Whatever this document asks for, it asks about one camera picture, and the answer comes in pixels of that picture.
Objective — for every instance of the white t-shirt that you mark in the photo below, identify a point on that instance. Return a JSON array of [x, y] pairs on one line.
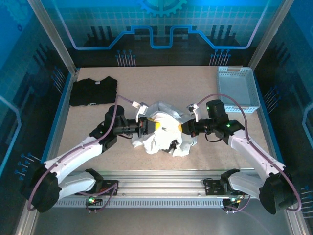
[[156, 144]]

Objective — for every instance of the light blue perforated basket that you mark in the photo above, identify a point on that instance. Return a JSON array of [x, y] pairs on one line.
[[236, 90]]

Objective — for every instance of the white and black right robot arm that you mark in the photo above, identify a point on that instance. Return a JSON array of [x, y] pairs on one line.
[[252, 151]]

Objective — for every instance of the folded black t-shirt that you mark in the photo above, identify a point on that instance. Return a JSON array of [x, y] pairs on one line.
[[93, 93]]

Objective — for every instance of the blue table side strip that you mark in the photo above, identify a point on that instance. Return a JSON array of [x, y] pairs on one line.
[[272, 132], [56, 120]]

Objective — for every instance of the small board with LEDs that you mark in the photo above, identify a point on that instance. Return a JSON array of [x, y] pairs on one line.
[[94, 200], [231, 200]]

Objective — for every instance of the grey metal front panel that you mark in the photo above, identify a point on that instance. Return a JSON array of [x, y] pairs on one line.
[[159, 222]]

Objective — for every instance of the aluminium mounting rail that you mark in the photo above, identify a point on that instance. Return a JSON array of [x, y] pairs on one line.
[[159, 183]]

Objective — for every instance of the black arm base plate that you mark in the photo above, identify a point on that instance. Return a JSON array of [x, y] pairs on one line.
[[110, 187], [211, 187]]

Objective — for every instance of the aluminium frame post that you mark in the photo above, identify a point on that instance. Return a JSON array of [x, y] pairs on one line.
[[51, 31], [269, 31]]

